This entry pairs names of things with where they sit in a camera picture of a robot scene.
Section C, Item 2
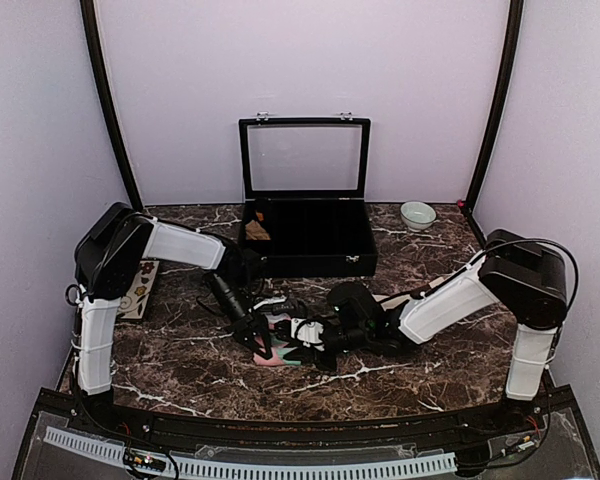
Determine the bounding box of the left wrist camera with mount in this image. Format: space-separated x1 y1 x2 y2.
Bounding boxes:
254 296 307 317

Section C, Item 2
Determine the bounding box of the floral square ceramic plate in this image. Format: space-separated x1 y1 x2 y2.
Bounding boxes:
117 260 159 321

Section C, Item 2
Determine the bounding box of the small green circuit board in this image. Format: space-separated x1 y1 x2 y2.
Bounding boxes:
123 449 165 472

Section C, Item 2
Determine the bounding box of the black corner post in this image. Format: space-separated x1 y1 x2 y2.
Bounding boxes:
79 0 144 211
464 0 524 216

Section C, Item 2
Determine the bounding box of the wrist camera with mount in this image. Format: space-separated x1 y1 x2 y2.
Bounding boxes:
254 296 307 317
274 318 325 351

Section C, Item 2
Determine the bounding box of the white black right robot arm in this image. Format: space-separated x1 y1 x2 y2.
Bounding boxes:
313 229 578 434

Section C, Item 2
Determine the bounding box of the black compartment storage box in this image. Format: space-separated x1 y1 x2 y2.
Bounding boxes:
238 199 378 278

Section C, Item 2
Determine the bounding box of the black left corner post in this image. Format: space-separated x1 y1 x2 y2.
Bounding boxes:
79 0 144 211

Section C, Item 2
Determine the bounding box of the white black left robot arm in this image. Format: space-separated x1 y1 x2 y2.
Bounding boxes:
65 203 273 396

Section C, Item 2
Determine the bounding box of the black front rail frame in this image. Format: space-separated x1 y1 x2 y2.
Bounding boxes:
13 386 600 479

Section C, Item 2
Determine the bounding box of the beige and brown sock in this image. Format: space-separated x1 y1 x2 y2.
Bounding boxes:
373 277 446 304

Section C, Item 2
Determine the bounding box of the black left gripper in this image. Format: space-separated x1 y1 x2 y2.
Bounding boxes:
207 273 273 361

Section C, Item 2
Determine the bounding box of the glass-panel black box lid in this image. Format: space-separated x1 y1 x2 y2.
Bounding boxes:
238 115 371 200

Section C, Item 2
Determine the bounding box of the beige rolled sock in box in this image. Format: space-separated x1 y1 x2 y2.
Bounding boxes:
245 220 271 241

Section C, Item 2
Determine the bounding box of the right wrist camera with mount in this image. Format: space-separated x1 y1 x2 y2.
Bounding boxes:
274 318 325 351

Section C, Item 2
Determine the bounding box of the black right corner post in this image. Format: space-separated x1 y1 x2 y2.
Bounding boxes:
464 0 524 216

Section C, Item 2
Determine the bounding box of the white slotted cable duct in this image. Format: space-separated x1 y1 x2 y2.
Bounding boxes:
43 427 458 480

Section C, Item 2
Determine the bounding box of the pink patterned sock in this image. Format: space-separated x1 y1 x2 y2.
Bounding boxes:
253 336 301 367

